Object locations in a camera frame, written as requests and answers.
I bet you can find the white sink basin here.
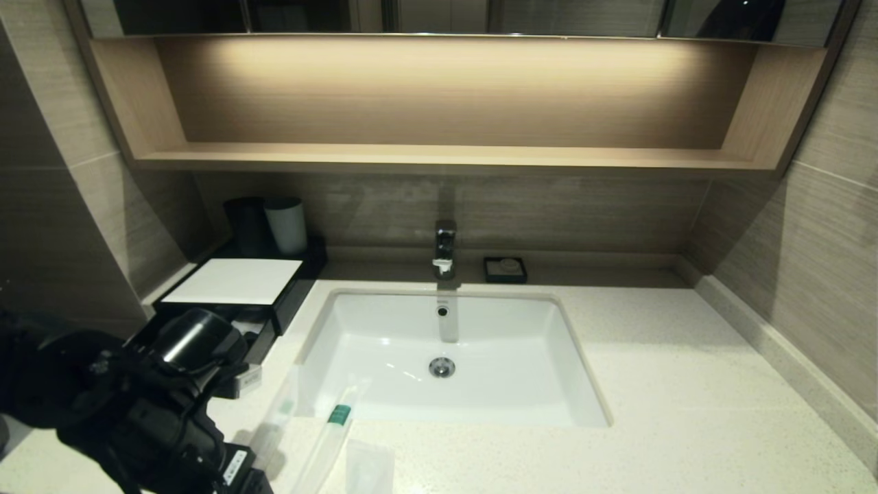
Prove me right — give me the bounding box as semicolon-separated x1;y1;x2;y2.
296;287;611;428

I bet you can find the small crumpled white sachet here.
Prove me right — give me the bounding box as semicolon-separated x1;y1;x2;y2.
345;439;396;494

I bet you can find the plain long white sachet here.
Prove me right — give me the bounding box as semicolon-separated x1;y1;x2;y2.
250;377;302;482

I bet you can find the black box drawer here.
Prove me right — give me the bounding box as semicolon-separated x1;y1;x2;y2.
130;305;279;400

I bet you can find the white rectangular sheet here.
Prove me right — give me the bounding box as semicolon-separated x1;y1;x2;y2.
163;259;304;306

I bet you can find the black box housing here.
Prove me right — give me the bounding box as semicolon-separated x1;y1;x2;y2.
154;237;329;338

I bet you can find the black soap dish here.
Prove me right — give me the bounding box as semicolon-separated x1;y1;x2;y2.
483;257;528;284

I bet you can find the long sachet with green label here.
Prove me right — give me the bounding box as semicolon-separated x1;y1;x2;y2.
292;381;366;494

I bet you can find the white cup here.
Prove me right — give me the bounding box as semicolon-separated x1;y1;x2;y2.
264;198;309;255

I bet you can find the mirror cabinet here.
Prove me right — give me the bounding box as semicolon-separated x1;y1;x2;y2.
72;0;848;43

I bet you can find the black cup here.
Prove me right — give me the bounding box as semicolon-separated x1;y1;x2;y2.
224;197;271;258

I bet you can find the wooden wall shelf niche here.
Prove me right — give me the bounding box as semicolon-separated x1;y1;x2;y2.
63;33;862;179

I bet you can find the chrome faucet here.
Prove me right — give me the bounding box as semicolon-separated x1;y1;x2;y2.
432;220;458;280

